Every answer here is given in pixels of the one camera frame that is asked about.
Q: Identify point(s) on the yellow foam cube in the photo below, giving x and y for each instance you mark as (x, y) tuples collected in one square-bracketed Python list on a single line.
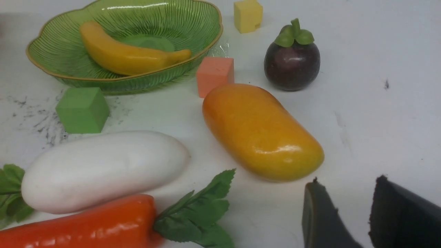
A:
[(248, 15)]

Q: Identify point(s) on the dark purple toy mangosteen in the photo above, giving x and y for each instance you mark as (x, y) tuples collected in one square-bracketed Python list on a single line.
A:
[(292, 61)]

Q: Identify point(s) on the green foam cube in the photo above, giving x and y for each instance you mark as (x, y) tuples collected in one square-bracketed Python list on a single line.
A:
[(83, 110)]

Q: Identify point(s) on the green ribbed glass plate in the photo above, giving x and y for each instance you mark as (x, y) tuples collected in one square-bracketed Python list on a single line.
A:
[(158, 24)]

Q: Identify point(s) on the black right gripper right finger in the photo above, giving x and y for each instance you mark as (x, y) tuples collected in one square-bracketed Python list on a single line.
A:
[(400, 218)]

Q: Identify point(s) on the yellow toy banana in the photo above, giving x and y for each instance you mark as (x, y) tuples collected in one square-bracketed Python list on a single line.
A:
[(125, 59)]

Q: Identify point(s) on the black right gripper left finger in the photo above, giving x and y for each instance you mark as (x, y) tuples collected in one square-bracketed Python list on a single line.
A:
[(322, 226)]

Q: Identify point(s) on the white toy radish with leaves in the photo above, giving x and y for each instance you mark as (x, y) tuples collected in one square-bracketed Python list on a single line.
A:
[(77, 175)]

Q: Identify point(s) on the orange yellow toy mango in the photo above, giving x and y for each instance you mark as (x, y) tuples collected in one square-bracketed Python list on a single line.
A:
[(260, 134)]

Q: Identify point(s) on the orange foam cube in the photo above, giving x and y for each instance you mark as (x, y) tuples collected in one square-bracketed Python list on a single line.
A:
[(214, 72)]

